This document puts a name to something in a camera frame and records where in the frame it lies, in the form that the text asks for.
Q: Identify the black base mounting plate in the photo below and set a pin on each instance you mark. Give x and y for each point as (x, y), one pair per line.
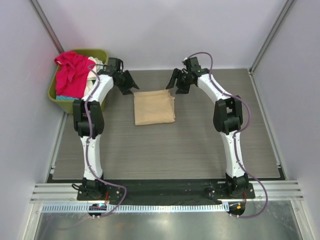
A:
(169, 192)

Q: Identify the white slotted cable duct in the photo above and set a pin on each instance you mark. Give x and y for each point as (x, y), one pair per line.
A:
(98, 208)

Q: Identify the right aluminium corner post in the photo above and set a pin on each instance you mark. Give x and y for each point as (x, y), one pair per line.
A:
(285, 10)

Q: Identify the cream t shirt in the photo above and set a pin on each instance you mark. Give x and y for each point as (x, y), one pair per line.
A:
(91, 77)

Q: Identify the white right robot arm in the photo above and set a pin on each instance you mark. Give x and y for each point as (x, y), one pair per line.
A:
(227, 119)

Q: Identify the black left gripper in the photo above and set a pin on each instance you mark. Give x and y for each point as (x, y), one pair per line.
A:
(130, 83)

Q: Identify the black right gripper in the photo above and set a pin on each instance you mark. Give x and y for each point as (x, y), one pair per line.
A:
(183, 89)

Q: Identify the beige t shirt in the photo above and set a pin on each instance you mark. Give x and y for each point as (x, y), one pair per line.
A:
(154, 107)

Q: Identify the aluminium frame rail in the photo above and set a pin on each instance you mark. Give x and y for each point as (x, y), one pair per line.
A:
(277, 190)

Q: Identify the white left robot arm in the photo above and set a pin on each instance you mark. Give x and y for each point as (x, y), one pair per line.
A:
(88, 121)

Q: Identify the left aluminium corner post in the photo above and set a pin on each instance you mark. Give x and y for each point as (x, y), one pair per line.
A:
(46, 24)

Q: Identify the aluminium corner post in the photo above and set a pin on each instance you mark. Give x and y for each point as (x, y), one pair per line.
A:
(46, 24)
(285, 10)

